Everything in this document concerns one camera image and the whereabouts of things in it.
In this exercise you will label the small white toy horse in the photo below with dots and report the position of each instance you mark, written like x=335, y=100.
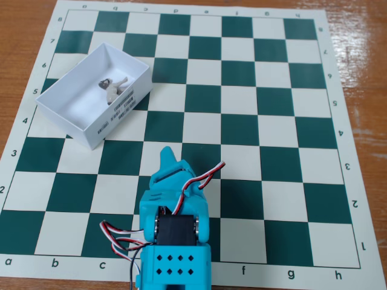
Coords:
x=112, y=89

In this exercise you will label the cyan robot arm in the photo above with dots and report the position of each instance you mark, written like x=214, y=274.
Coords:
x=175, y=266

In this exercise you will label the white cardboard box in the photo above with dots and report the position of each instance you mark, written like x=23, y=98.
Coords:
x=78, y=105

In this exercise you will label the green and white chessboard mat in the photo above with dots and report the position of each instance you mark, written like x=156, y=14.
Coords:
x=257, y=181

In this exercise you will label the cyan gripper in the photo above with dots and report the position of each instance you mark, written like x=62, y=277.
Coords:
x=173, y=173

